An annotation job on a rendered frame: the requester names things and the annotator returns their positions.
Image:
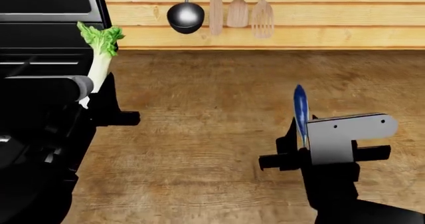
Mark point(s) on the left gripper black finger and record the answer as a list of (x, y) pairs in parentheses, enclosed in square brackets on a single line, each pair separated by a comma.
[(109, 97)]

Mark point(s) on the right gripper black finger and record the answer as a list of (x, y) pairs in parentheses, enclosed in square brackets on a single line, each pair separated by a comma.
[(289, 151), (314, 117)]

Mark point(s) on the blue fish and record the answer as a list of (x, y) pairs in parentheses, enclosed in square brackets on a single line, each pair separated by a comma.
[(300, 109)]

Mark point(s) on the green white celery stalk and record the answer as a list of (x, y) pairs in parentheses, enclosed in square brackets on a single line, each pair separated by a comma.
[(99, 67)]

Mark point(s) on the black stove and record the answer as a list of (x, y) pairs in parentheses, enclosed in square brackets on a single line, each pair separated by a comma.
[(40, 37)]

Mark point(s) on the black metal ladle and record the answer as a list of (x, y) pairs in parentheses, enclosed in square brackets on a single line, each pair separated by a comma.
[(185, 15)]

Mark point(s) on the slotted wooden spatula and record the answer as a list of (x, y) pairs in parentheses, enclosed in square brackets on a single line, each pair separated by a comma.
[(262, 17)]

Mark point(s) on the wide wooden turner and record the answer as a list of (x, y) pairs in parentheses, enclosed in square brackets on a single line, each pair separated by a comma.
[(237, 13)]

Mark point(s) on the narrow wooden spatula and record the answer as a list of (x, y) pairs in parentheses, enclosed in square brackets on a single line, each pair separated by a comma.
[(216, 12)]

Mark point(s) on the grey left camera mount bracket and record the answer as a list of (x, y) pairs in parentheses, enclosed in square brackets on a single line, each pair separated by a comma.
[(84, 88)]

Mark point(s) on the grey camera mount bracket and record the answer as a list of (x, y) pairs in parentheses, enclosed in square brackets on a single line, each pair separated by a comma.
[(345, 134), (84, 88)]

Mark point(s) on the grey right camera mount bracket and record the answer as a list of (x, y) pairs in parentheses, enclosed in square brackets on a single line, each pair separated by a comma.
[(345, 134)]

